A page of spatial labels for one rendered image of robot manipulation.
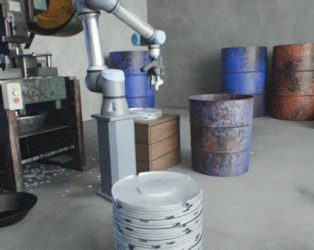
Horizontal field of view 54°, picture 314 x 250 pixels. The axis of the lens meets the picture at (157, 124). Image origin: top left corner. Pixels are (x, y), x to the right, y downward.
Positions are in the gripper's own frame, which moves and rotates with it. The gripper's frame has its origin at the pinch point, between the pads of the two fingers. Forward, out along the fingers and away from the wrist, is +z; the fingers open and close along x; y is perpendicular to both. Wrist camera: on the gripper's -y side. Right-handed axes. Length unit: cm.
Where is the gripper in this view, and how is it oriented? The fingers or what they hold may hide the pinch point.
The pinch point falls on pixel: (152, 88)
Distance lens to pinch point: 198.0
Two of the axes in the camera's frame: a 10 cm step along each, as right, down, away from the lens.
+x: -6.1, -1.3, 7.8
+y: 7.9, -1.5, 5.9
